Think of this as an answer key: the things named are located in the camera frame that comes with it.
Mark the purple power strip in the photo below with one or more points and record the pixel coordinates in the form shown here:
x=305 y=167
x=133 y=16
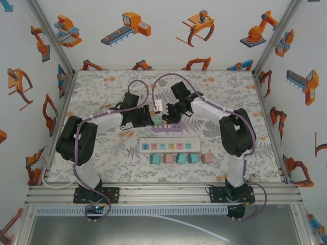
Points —
x=178 y=127

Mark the white power strip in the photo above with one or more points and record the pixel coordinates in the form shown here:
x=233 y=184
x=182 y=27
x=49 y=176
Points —
x=195 y=145

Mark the teal plug cube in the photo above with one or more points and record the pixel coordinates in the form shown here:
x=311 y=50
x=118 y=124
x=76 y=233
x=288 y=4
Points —
x=181 y=158
x=193 y=158
x=155 y=159

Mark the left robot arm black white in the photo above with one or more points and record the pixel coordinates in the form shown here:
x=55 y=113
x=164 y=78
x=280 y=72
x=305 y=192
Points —
x=66 y=143

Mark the green plug cube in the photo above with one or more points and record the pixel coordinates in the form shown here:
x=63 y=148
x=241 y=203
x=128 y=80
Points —
x=158 y=121

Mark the floral table cloth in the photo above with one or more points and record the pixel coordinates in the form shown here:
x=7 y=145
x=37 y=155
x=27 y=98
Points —
x=158 y=173

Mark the small circuit board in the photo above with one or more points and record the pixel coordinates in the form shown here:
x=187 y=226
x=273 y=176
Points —
x=93 y=209

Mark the white plastic tube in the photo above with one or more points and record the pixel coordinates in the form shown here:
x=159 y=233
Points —
x=204 y=231

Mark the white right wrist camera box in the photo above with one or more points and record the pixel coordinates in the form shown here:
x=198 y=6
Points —
x=158 y=106

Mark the aluminium side rail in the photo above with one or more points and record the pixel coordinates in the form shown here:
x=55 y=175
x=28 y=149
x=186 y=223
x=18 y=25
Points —
x=260 y=94
x=65 y=99

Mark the aluminium front frame rail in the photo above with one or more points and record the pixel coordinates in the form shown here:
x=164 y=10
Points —
x=166 y=196

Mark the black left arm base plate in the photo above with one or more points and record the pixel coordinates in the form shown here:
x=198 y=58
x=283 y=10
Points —
x=115 y=195

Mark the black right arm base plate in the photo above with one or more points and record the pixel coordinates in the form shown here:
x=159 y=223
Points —
x=215 y=195

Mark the aluminium frame post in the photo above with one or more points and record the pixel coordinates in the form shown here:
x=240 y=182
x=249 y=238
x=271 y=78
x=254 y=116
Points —
x=274 y=38
x=52 y=38

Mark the aluminium frame leg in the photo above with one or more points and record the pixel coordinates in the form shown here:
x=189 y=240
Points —
x=302 y=224
x=24 y=224

